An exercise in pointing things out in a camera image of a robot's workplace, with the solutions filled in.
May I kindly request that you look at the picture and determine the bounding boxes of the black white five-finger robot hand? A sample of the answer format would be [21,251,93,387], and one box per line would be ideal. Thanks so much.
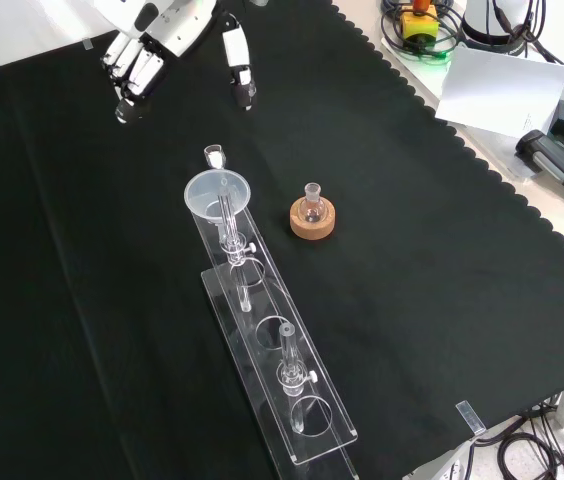
[94,0,258,125]

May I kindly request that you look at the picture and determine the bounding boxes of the translucent plastic funnel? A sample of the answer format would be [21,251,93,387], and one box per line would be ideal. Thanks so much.
[184,169,252,240]

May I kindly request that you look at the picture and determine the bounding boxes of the glass weighing funnel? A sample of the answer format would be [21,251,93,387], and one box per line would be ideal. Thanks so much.
[203,144,227,171]

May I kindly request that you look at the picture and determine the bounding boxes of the clear acrylic funnel stand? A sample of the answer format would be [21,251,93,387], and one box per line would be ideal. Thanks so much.
[189,179,359,480]

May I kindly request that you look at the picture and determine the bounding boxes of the small glass round-bottom flask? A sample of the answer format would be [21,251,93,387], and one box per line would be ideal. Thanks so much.
[297,182,327,225]

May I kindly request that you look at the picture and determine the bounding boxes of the yellow stop button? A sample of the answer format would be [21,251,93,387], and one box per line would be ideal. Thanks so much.
[400,0,439,42]

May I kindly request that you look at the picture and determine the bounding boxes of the pale board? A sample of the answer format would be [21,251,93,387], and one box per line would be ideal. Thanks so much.
[433,42,564,139]

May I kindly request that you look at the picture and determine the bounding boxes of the black cloth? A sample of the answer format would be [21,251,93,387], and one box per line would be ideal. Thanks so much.
[0,0,564,480]

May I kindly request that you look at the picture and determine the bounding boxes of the black grey handheld device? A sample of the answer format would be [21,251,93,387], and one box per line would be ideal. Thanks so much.
[514,128,564,215]

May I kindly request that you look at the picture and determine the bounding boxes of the clear tape strip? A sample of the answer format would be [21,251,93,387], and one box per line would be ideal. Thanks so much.
[455,399,487,434]

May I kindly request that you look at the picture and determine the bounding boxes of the black cable loops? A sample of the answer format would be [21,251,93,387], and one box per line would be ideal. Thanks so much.
[379,0,466,64]

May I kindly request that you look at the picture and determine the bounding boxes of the cork ring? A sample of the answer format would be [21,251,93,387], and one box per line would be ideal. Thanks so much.
[289,198,337,241]

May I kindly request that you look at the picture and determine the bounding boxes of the black floor cables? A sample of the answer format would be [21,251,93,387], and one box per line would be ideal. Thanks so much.
[471,394,564,480]

